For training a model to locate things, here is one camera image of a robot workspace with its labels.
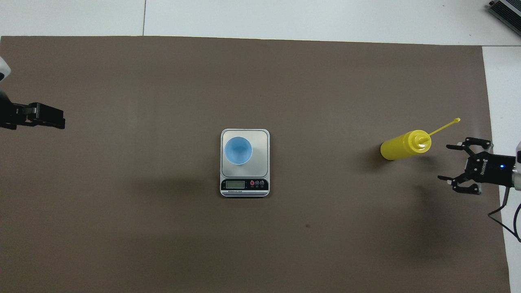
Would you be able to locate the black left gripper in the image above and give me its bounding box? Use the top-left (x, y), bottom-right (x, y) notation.
top-left (0, 92), bottom-right (66, 131)

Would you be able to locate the silver digital kitchen scale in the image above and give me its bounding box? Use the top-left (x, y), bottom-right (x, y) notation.
top-left (220, 129), bottom-right (270, 198)

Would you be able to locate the light blue plastic cup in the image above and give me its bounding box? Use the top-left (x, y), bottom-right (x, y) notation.
top-left (224, 136), bottom-right (253, 165)

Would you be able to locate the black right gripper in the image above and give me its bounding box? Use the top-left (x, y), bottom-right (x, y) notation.
top-left (438, 137), bottom-right (516, 195)

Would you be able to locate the brown paper table mat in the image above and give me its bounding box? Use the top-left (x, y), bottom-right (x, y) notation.
top-left (0, 36), bottom-right (511, 293)

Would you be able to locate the grey ribbed metal device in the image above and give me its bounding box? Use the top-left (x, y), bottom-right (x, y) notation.
top-left (488, 0), bottom-right (521, 37)

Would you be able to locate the yellow squeeze bottle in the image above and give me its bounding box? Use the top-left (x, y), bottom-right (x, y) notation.
top-left (380, 118), bottom-right (461, 161)

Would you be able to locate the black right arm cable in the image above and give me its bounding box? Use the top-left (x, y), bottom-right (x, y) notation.
top-left (488, 185), bottom-right (521, 243)

